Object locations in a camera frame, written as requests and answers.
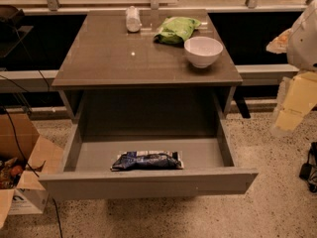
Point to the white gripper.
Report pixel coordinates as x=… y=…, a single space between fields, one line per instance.
x=304 y=45

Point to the blue chip bag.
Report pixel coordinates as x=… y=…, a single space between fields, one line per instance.
x=147 y=160

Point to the green chip bag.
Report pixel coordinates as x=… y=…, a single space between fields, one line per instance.
x=176 y=30

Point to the grey cabinet with counter top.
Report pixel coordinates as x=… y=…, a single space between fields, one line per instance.
x=106 y=55

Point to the open grey top drawer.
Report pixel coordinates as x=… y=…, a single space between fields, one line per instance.
x=188 y=122

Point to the white ceramic bowl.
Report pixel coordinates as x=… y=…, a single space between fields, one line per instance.
x=202 y=51

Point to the black power adapter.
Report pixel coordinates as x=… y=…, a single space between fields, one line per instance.
x=308 y=170

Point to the clear plastic bottle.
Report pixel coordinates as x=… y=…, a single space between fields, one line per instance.
x=133 y=20

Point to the brown cardboard box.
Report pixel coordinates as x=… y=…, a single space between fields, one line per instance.
x=25 y=155

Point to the black device on shelf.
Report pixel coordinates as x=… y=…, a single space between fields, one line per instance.
x=12 y=30

